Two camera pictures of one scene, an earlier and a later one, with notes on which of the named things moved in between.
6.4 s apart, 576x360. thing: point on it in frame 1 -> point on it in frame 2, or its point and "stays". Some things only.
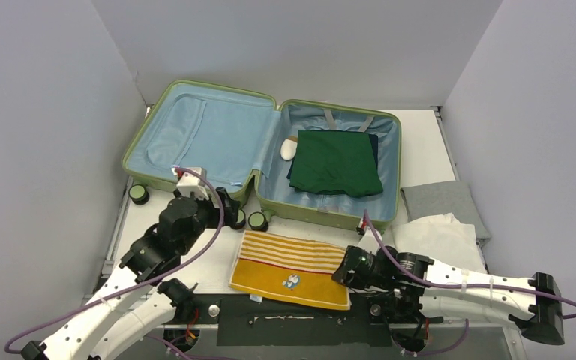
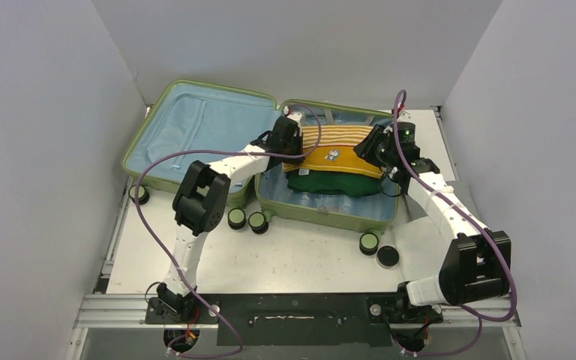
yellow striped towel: x=291 y=269 -> x=336 y=152
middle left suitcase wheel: x=241 y=220 stays
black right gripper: x=344 y=270 -> x=370 y=147
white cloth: x=442 y=238 stays
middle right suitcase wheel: x=257 y=221 stays
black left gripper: x=230 y=207 -> x=298 y=141
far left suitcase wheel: x=139 y=194 stays
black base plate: x=241 y=321 stays
